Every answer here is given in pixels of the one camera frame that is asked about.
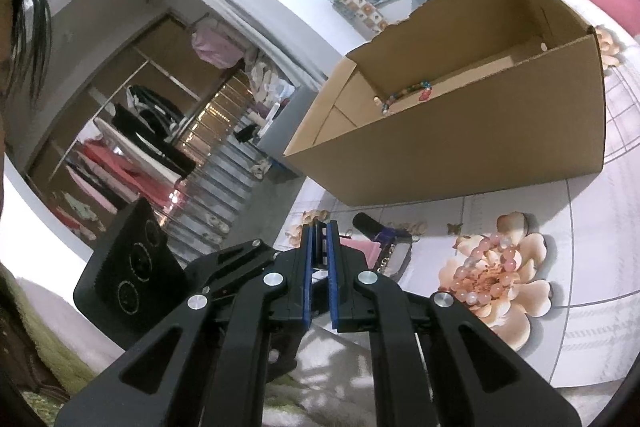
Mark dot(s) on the purple smartwatch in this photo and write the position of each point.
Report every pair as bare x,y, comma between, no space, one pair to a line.
395,239

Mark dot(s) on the grey storage bin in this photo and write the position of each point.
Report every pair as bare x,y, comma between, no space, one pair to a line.
292,122

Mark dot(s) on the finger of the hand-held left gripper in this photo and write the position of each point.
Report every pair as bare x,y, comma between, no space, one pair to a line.
285,352
230,262

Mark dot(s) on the black hanging garment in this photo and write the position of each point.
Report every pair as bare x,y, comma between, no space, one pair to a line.
150,137

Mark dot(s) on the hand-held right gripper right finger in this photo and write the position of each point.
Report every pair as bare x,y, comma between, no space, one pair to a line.
333,279

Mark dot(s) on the orange checkered cloth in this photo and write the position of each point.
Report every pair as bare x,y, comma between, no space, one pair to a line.
357,4

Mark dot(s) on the person's head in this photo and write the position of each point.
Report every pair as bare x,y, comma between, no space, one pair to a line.
25,7

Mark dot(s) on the green cloth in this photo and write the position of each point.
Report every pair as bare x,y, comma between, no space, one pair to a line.
50,347

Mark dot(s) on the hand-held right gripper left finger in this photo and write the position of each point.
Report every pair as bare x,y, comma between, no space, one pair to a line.
306,279

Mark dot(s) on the pair of pale slippers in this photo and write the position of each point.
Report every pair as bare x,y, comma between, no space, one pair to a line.
261,171

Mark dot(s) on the brown cardboard box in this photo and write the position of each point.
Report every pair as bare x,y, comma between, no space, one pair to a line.
450,147

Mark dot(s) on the wooden wardrobe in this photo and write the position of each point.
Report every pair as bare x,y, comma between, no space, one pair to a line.
100,72

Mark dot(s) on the pink hanging garment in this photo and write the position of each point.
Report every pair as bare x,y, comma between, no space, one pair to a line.
215,44

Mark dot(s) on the red hanging garments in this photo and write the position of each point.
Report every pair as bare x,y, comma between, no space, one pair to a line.
120,177

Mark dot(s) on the white plastic bags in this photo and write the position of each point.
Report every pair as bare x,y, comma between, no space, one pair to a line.
265,79

